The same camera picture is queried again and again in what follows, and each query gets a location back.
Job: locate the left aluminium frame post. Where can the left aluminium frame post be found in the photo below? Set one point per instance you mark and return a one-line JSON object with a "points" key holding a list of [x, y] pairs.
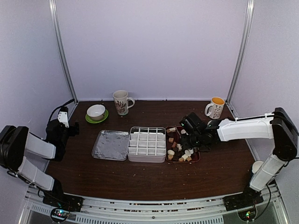
{"points": [[61, 51]]}

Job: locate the white metal tongs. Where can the white metal tongs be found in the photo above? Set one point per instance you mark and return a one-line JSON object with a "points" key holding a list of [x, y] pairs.
{"points": [[184, 143]]}

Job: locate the red chocolate tray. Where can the red chocolate tray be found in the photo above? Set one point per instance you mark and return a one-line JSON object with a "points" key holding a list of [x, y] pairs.
{"points": [[179, 157]]}

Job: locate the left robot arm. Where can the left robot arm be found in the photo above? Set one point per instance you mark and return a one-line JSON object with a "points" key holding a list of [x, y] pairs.
{"points": [[16, 141]]}

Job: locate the lilac bunny tin lid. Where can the lilac bunny tin lid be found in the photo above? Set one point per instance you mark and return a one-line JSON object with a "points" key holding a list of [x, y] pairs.
{"points": [[111, 145]]}

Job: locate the aluminium frame post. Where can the aluminium frame post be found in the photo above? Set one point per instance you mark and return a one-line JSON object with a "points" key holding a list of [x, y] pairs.
{"points": [[61, 51], [244, 41]]}

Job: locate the front aluminium rail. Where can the front aluminium rail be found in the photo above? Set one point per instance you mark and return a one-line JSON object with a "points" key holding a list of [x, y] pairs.
{"points": [[193, 211]]}

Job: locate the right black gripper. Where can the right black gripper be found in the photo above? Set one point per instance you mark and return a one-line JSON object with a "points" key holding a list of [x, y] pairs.
{"points": [[183, 141]]}

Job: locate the white bowl near right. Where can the white bowl near right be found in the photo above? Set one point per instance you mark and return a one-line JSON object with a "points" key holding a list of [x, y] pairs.
{"points": [[256, 165]]}

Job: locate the tall floral mug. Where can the tall floral mug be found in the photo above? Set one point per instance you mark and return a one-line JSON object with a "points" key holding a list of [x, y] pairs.
{"points": [[123, 102]]}

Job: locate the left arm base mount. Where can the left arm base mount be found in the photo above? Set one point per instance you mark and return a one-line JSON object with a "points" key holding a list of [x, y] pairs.
{"points": [[63, 208]]}

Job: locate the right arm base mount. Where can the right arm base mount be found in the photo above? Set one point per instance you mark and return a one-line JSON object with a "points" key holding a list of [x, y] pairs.
{"points": [[245, 205]]}

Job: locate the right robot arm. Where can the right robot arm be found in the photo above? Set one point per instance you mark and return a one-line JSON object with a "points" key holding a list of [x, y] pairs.
{"points": [[276, 126]]}

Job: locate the white mug yellow inside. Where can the white mug yellow inside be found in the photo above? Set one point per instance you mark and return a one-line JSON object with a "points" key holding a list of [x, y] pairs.
{"points": [[214, 109]]}

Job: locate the right aluminium frame post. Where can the right aluminium frame post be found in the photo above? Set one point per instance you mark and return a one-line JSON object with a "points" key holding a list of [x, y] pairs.
{"points": [[244, 41]]}

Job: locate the lilac tin box with dividers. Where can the lilac tin box with dividers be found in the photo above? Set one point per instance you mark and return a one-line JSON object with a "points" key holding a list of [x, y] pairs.
{"points": [[147, 144]]}

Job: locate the white oval chocolate in tray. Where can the white oval chocolate in tray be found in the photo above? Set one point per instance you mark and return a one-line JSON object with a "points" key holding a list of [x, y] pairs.
{"points": [[171, 152]]}

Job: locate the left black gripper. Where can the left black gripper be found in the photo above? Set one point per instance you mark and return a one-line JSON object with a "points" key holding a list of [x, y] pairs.
{"points": [[76, 131]]}

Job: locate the green saucer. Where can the green saucer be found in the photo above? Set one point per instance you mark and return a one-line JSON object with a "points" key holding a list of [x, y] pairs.
{"points": [[105, 116]]}

